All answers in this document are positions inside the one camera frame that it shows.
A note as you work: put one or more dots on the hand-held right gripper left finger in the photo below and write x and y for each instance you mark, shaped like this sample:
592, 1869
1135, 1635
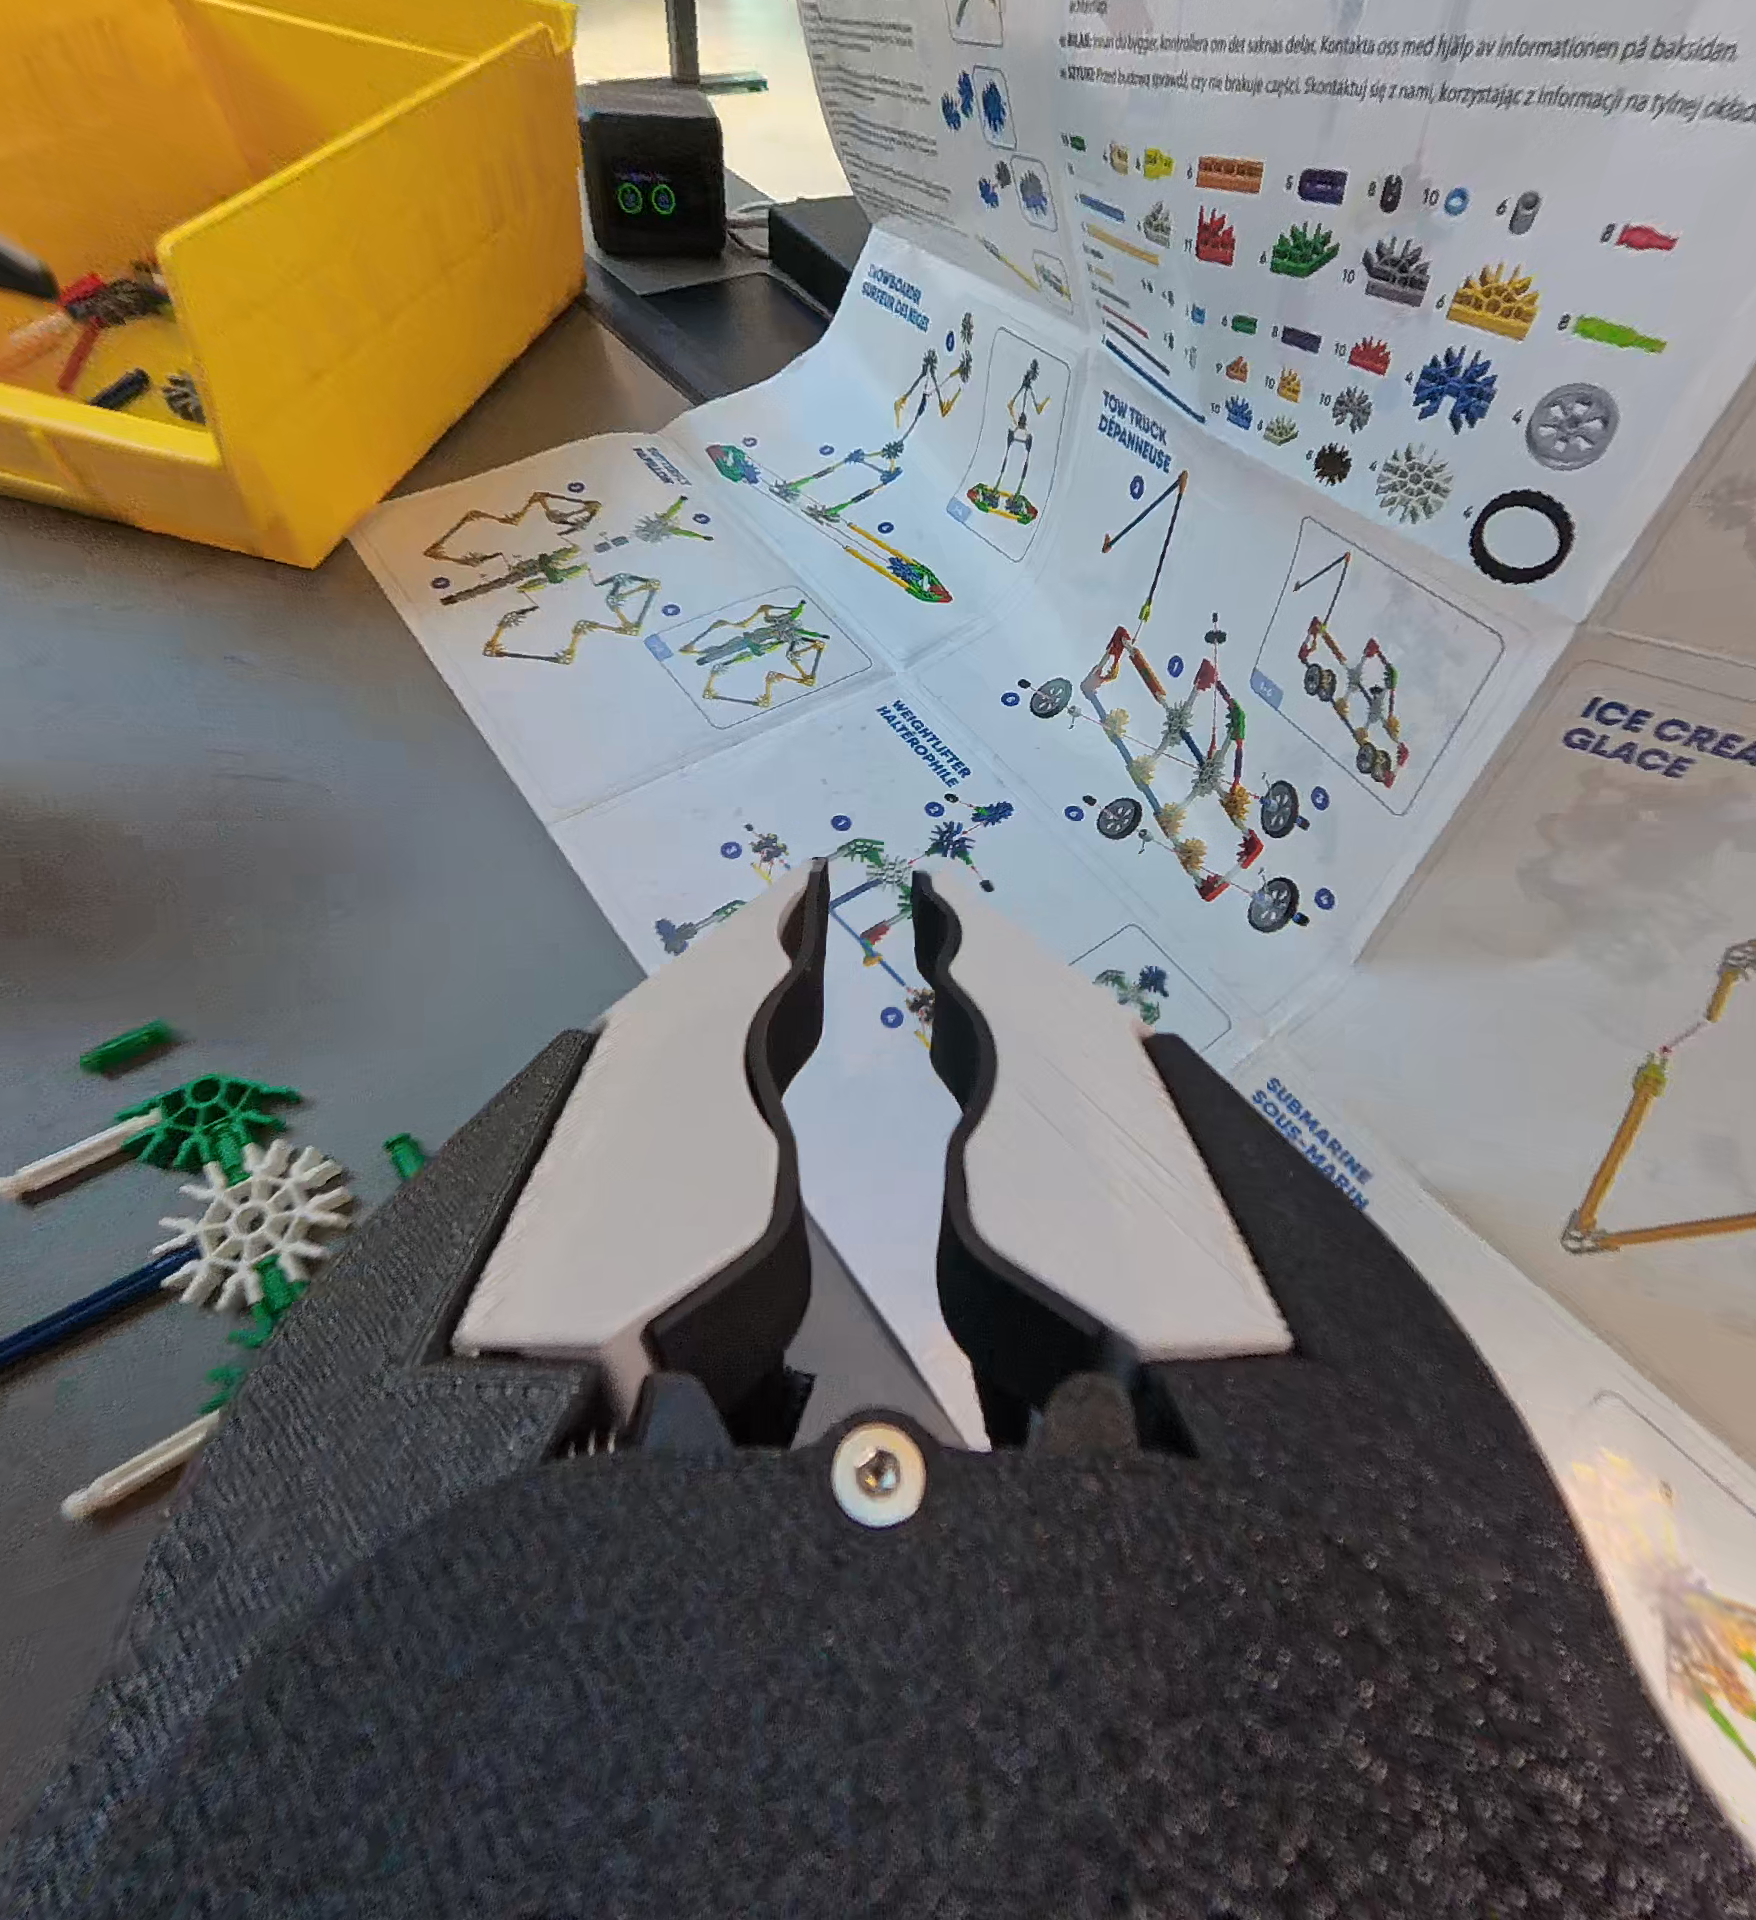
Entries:
623, 1183

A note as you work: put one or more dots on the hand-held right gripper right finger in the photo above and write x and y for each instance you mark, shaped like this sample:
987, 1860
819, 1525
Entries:
1104, 1200

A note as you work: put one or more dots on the pile of colourful toy pieces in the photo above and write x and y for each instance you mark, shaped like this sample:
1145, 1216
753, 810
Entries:
105, 306

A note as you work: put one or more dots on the white green blue toy assembly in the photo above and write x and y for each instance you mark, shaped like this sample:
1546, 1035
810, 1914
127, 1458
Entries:
257, 1222

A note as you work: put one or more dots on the yellow plastic bin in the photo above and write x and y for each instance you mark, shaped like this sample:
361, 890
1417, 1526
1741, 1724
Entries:
368, 300

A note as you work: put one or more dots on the green short toy rod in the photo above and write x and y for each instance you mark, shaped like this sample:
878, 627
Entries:
127, 1047
405, 1158

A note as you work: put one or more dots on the black cube device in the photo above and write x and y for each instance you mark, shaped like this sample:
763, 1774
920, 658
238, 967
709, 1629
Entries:
653, 166

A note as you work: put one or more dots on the folded paper instruction sheet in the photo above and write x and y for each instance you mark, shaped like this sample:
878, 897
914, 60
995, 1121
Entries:
1268, 525

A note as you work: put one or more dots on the metal pole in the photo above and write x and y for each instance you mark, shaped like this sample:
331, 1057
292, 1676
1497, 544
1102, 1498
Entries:
686, 36

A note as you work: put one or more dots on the black power adapter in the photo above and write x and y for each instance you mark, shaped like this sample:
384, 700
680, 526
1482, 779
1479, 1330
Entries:
819, 248

